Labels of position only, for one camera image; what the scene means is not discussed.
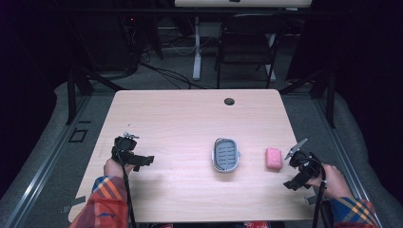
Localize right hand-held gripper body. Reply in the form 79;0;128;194
283;138;323;183

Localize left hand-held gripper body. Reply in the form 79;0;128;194
111;131;141;165

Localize pink soap bar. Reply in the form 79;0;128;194
264;147;283;171

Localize grey soap dish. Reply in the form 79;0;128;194
211;137;241;174

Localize person's left hand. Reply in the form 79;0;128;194
103;157;136;180

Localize person's right hand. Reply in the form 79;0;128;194
305;163;355;200

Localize right arm plaid sleeve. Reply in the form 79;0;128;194
313;98;386;228

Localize black tape square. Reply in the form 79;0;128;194
67;127;89;143

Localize person's red clothing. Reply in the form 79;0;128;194
243;220;271;228

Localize black metal stand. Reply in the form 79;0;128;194
278;66;337;129
65;65;126;125

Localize grey tape strip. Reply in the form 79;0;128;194
60;195;87;215

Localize black folding chair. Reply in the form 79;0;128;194
214;12;289;90

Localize white desk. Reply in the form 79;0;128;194
173;0;314;82

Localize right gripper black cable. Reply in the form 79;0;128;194
311;160;328;228

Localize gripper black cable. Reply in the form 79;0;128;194
311;160;328;228
114;143;138;228

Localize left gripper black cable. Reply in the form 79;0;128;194
114;143;138;228

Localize black floor cable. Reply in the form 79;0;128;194
139;60;210;90

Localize aluminium floor rail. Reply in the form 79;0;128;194
3;94;93;228

